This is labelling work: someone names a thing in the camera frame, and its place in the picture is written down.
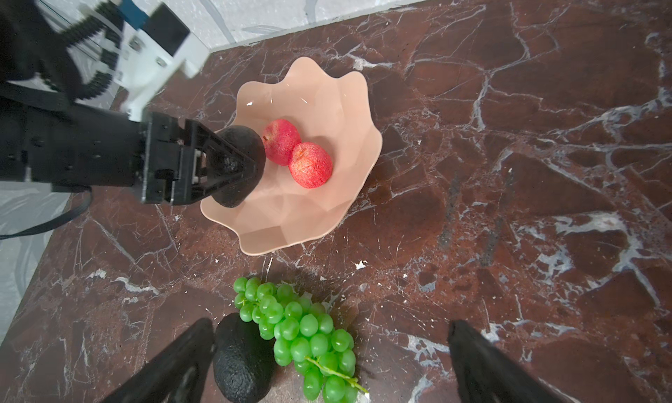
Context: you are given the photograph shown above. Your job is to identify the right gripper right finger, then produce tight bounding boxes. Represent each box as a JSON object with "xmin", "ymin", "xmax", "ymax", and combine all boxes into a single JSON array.
[{"xmin": 447, "ymin": 320, "xmax": 561, "ymax": 402}]

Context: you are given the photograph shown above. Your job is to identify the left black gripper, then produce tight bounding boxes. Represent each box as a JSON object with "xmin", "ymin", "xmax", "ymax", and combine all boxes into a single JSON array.
[{"xmin": 1, "ymin": 98, "xmax": 257, "ymax": 205}]

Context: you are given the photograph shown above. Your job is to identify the red apple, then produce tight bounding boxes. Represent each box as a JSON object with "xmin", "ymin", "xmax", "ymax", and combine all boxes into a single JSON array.
[
  {"xmin": 262, "ymin": 119, "xmax": 302, "ymax": 167},
  {"xmin": 289, "ymin": 142, "xmax": 334, "ymax": 189}
]

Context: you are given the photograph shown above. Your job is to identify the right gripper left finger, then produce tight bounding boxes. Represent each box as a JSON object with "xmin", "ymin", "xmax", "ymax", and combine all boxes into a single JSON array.
[{"xmin": 104, "ymin": 318, "xmax": 215, "ymax": 402}]

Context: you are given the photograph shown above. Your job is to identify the pink scalloped fruit bowl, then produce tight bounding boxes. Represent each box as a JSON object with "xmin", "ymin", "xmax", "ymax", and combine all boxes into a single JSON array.
[{"xmin": 201, "ymin": 57, "xmax": 383, "ymax": 256}]

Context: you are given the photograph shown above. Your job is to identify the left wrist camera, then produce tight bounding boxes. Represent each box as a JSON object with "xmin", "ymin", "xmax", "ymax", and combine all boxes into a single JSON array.
[{"xmin": 114, "ymin": 0, "xmax": 210, "ymax": 122}]

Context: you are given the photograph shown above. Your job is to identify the dark avocado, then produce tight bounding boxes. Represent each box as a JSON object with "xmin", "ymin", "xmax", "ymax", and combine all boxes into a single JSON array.
[
  {"xmin": 208, "ymin": 126, "xmax": 266, "ymax": 208},
  {"xmin": 213, "ymin": 313, "xmax": 278, "ymax": 402}
]

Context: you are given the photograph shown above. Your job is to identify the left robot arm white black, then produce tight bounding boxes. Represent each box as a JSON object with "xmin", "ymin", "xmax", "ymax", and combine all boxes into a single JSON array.
[{"xmin": 1, "ymin": 0, "xmax": 265, "ymax": 208}]

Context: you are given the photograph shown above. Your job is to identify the green grape bunch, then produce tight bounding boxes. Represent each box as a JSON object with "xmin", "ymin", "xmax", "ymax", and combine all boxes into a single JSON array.
[{"xmin": 233, "ymin": 277, "xmax": 369, "ymax": 402}]

